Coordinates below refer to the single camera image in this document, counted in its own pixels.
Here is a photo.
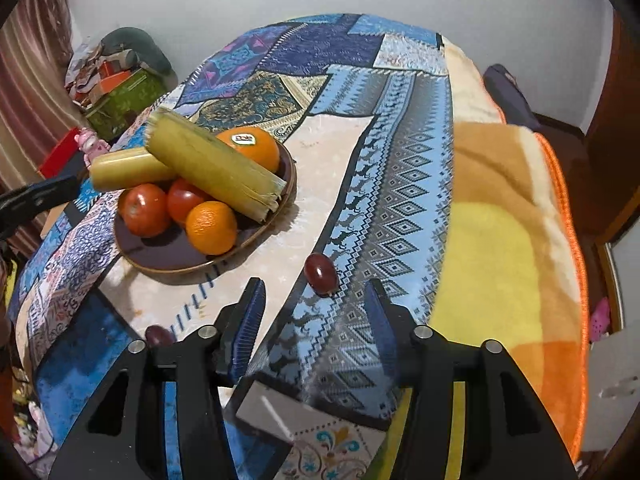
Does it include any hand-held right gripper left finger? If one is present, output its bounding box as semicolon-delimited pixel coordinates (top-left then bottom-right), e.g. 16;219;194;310
48;276;267;480

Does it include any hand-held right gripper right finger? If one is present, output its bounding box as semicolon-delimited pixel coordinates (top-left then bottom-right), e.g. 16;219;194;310
363;279;573;480

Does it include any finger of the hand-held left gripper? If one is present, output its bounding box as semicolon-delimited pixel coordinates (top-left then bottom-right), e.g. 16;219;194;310
0;175;79;221

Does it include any dark red jujube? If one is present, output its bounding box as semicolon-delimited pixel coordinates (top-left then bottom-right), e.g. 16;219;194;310
305;253;339;295
144;325;176;350

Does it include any yellow corn cob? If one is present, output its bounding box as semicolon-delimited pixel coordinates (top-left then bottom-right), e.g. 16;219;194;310
89;149;179;194
145;107;289;225

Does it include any red tomato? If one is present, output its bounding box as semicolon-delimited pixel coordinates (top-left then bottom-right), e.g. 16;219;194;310
117;183;172;239
166;177;214;226

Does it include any large orange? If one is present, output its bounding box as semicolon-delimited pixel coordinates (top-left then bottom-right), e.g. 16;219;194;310
215;126;280;174
185;200;238;256

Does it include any dark purple plate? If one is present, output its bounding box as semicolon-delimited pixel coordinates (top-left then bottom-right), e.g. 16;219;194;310
113;142;298;275

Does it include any red box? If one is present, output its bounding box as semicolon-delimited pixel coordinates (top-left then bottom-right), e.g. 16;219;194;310
37;132;87;181

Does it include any pink toy figure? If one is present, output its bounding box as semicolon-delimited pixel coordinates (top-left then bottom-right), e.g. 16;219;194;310
74;127;109;167

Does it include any striped brown curtain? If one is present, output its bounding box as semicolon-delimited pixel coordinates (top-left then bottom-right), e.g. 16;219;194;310
0;0;77;196

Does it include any green patterned box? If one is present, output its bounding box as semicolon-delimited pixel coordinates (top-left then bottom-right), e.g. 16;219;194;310
84;70;167;142

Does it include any green box with clutter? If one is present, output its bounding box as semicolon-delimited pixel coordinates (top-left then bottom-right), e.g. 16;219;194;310
65;42;151;111

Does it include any patchwork patterned blanket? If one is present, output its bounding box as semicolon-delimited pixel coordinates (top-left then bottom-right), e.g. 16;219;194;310
7;12;453;480

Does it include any orange yellow fleece blanket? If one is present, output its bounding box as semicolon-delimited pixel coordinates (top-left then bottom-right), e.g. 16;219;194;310
442;35;591;466

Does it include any grey green pillow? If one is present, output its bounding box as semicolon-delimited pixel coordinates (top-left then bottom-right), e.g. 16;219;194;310
99;27;174;77

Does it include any dark cushion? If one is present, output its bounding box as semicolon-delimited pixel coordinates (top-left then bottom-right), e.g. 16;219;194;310
482;64;542;132

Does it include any wooden wardrobe cabinet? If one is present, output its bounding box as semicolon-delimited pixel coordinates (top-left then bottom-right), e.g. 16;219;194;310
584;7;640;238

